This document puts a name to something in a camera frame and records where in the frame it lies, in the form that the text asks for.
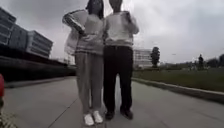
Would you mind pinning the grey stone kerb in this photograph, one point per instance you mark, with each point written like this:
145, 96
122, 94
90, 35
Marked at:
180, 89

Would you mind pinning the green grass field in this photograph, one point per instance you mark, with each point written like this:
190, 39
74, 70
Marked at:
186, 78

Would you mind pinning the red object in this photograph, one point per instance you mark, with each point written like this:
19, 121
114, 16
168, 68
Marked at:
1, 86

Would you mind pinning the distant row of trees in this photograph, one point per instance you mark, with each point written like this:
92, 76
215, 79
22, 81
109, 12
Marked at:
213, 62

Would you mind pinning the pale distant building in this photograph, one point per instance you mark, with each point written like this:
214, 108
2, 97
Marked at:
142, 58

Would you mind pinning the grey paved path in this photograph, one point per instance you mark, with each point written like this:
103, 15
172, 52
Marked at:
160, 110

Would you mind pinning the person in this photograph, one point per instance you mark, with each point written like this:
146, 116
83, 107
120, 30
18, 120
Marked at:
89, 43
118, 56

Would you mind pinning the dark low wall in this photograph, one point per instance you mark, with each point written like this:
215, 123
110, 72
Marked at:
30, 68

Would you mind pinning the grey multi-storey building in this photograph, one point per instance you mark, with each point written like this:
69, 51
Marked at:
31, 41

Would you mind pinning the dark tree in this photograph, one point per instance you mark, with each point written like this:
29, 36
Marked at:
200, 62
155, 56

